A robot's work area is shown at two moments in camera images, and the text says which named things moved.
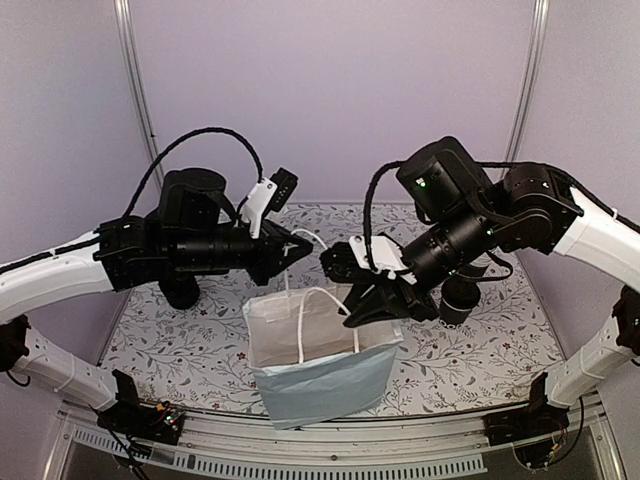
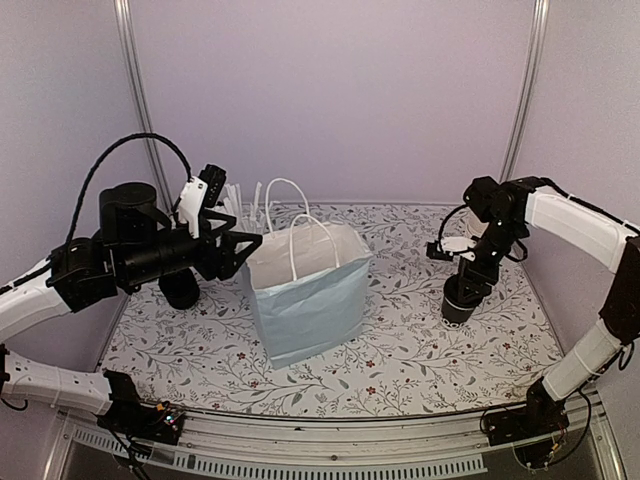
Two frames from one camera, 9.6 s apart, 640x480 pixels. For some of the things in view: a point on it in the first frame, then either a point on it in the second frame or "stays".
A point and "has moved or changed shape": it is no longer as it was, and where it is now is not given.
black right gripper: (400, 302) to (470, 272)
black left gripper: (271, 256) to (224, 264)
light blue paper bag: (316, 366) has moved or changed shape
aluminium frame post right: (530, 86) stays
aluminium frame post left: (129, 54) stays
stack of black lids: (181, 292) stays
